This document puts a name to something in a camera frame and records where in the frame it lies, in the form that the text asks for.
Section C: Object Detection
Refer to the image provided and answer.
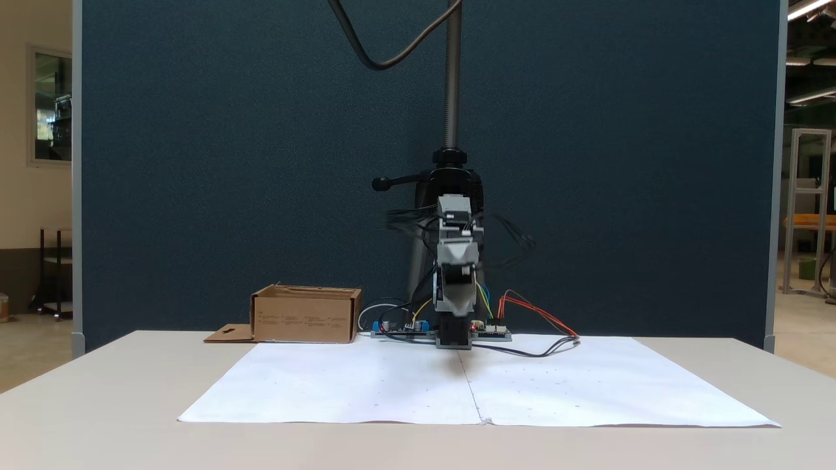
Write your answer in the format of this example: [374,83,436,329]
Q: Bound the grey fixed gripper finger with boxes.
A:
[447,287,478,316]

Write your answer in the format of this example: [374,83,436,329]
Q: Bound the green controller circuit board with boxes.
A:
[469,319,514,342]

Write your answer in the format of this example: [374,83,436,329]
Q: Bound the blue power circuit board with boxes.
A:
[370,319,433,339]

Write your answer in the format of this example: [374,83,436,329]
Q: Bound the white paper sheet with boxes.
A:
[460,334,782,429]
[178,338,485,426]

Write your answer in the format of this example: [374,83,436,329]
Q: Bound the brown cardboard box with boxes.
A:
[203,283,364,345]

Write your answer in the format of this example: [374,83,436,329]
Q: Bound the dark blue partition panel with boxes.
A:
[72,0,788,354]

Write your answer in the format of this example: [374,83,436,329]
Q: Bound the black shelf rack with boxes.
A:
[29,227,74,322]

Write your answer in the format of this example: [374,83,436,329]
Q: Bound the ceiling light strip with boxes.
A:
[787,0,836,22]

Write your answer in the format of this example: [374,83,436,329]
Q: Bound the black gripper motor cable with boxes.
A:
[482,210,538,270]

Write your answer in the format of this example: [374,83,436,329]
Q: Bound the black wrist motor cable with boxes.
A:
[384,206,440,237]

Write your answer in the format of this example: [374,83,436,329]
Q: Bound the black cable with orange wires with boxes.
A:
[470,290,582,359]

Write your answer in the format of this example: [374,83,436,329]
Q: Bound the thin white cable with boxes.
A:
[357,299,411,335]

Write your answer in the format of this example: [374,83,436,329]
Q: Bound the black camera stand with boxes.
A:
[371,0,488,309]

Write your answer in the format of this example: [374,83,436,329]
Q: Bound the grey camera cable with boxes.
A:
[327,0,462,72]

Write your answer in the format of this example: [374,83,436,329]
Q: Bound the grey metal frame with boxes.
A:
[782,128,834,296]

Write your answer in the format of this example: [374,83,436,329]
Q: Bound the framed wall window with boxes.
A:
[26,44,73,168]

